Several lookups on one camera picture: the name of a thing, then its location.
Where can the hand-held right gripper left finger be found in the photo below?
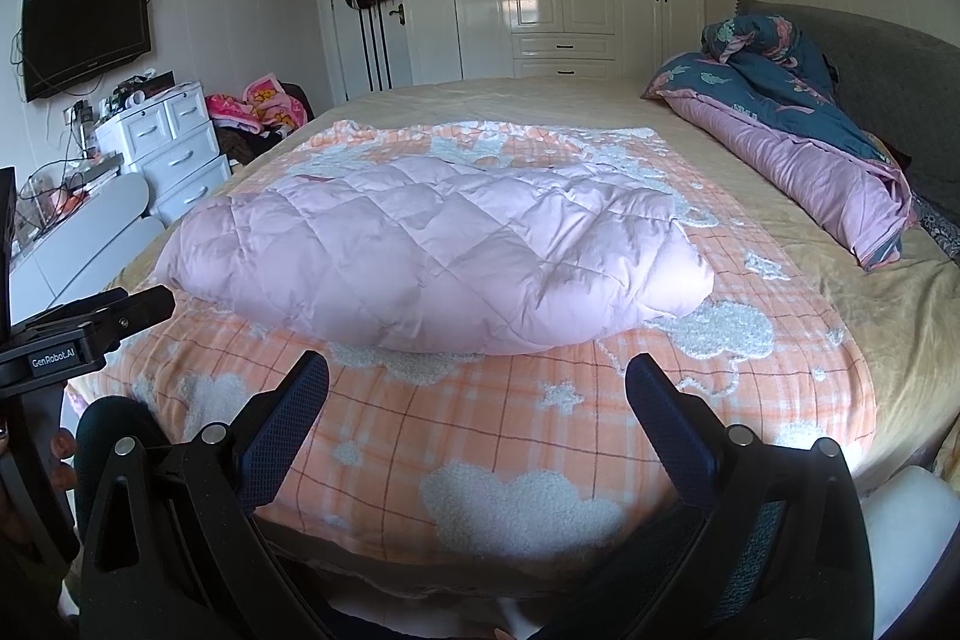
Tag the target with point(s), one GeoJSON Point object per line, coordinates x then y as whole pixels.
{"type": "Point", "coordinates": [294, 400]}

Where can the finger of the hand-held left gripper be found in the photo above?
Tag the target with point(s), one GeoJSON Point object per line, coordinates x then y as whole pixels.
{"type": "Point", "coordinates": [142, 308]}

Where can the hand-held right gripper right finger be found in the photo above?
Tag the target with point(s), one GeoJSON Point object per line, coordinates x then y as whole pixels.
{"type": "Point", "coordinates": [667, 406]}

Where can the pink quilted jacket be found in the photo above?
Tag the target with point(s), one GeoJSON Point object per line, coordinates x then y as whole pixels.
{"type": "Point", "coordinates": [450, 250]}

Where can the dark clothes pile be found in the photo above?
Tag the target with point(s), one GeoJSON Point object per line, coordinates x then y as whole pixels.
{"type": "Point", "coordinates": [251, 145]}

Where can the person's left hand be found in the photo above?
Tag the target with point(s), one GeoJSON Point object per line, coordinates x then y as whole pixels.
{"type": "Point", "coordinates": [64, 460]}

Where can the white curved furniture panel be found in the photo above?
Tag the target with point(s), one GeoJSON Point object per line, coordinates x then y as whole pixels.
{"type": "Point", "coordinates": [82, 235]}

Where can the orange plaid blanket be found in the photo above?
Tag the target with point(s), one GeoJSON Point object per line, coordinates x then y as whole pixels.
{"type": "Point", "coordinates": [525, 430]}

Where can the white drawer chest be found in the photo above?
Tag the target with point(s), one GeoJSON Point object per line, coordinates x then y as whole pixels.
{"type": "Point", "coordinates": [172, 153]}

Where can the pink printed cloth pile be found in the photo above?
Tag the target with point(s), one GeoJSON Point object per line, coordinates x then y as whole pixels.
{"type": "Point", "coordinates": [262, 104]}

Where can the blue floral duvet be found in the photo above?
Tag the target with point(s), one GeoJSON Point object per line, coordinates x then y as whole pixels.
{"type": "Point", "coordinates": [780, 123]}

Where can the bed with beige sheet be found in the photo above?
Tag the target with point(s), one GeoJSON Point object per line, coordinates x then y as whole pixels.
{"type": "Point", "coordinates": [525, 96]}

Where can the white door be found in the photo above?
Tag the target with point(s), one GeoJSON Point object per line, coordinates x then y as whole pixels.
{"type": "Point", "coordinates": [394, 48]}

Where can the grey headboard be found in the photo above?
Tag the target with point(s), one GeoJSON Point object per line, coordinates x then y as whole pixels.
{"type": "Point", "coordinates": [885, 55]}

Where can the black wall television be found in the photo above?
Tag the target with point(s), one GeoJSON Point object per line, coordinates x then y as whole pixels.
{"type": "Point", "coordinates": [86, 36]}

